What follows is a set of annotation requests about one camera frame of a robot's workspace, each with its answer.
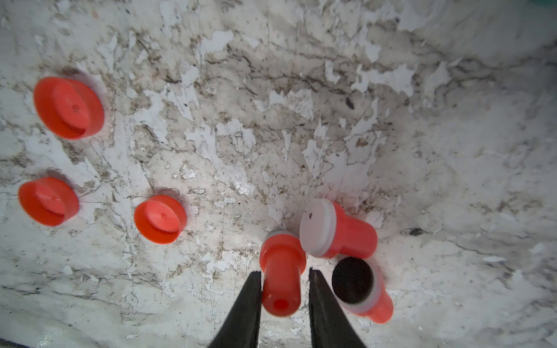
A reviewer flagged red stamp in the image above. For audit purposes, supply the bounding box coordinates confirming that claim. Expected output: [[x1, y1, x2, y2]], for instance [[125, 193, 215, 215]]
[[300, 198, 378, 259], [332, 257, 394, 324]]

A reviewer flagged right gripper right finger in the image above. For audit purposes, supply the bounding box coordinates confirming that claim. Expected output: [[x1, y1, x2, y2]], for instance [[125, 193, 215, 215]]
[[308, 268, 366, 348]]

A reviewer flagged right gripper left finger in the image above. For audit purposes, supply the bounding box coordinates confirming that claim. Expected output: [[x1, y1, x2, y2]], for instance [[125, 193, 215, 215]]
[[209, 271, 263, 348]]

